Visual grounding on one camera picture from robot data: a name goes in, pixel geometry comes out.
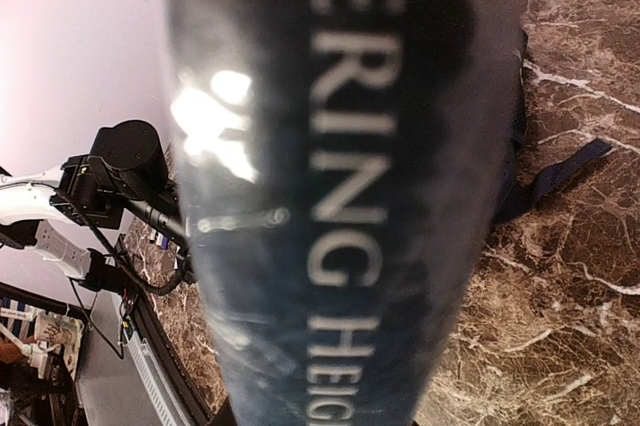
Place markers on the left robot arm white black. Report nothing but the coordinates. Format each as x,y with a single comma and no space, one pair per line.
64,212

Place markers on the grey slotted cable duct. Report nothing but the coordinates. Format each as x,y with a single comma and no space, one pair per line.
156,386

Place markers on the dark blue hardcover book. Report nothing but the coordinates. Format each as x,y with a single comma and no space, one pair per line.
338,165

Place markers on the purple tip white marker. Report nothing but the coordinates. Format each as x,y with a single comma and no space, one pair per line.
159,240

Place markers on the navy blue student backpack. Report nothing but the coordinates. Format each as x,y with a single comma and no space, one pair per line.
516,199

